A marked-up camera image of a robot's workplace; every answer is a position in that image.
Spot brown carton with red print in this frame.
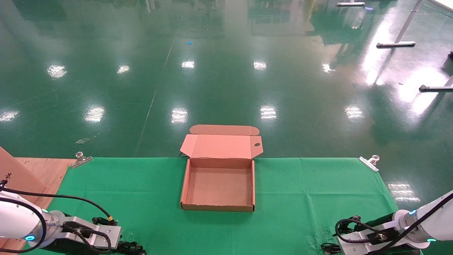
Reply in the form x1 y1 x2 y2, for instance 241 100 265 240
0 147 47 252

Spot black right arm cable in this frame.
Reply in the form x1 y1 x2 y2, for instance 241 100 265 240
334 202 453 255

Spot black cable with plug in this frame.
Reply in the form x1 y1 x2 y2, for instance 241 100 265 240
116 241 147 255

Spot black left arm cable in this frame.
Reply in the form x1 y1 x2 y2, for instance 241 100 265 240
0 180 118 255

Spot silver metal binder clip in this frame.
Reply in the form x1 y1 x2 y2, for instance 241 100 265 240
70 152 93 169
359 155 380 172

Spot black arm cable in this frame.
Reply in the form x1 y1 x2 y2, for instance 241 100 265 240
334 202 453 255
0 180 118 255

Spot open brown cardboard box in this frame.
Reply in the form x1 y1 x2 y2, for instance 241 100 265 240
180 124 264 213

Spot dark table leg with foot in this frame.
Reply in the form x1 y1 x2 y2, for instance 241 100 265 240
419 75 453 93

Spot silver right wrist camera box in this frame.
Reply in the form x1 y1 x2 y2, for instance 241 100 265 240
337 227 402 255

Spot grey table leg with foot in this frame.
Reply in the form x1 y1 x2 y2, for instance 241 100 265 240
376 0 423 49

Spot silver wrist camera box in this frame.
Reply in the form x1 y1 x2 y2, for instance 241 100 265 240
62 216 122 254
337 227 402 255

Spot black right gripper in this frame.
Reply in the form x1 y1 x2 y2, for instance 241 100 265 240
372 248 422 255

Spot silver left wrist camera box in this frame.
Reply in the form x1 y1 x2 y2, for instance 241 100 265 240
62 216 122 254

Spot green table cloth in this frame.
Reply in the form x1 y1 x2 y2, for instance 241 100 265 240
21 157 424 255

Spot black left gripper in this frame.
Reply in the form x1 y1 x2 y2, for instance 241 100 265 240
41 239 101 255

